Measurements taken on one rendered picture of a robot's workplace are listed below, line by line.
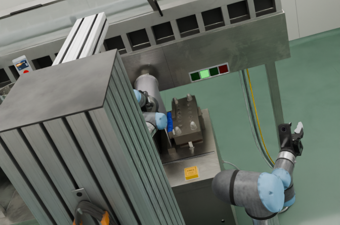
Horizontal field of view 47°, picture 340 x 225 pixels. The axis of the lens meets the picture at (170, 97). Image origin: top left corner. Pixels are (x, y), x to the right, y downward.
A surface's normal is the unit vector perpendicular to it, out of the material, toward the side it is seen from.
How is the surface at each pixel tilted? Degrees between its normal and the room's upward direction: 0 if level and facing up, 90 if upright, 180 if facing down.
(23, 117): 0
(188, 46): 90
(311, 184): 0
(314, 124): 0
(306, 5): 90
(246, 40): 90
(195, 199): 90
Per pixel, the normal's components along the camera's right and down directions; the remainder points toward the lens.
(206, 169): -0.27, -0.82
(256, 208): -0.34, 0.59
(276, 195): 0.83, -0.09
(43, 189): 0.00, 0.53
